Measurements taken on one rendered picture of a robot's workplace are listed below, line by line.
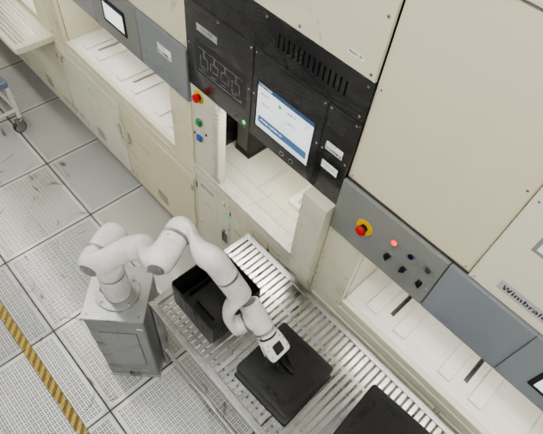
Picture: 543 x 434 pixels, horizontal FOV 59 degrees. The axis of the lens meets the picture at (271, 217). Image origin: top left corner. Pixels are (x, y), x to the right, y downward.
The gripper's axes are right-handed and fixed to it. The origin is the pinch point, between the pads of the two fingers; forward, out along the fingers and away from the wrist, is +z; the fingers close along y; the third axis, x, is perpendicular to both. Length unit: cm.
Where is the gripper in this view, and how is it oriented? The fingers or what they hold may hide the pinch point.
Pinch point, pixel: (284, 363)
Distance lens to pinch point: 202.9
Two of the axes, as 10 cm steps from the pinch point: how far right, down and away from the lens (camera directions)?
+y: 7.0, -5.4, 4.7
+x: -5.6, -0.1, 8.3
